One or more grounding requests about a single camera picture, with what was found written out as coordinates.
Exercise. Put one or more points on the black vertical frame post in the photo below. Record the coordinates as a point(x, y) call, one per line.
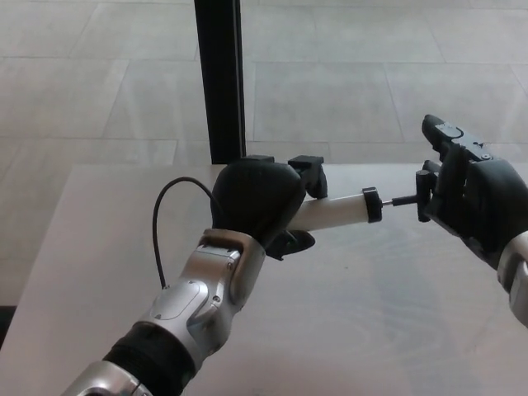
point(220, 82)

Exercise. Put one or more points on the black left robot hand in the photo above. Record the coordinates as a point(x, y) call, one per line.
point(255, 198)

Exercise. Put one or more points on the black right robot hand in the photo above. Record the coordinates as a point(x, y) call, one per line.
point(486, 198)

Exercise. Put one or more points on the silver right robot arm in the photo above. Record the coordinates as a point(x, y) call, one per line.
point(515, 280)

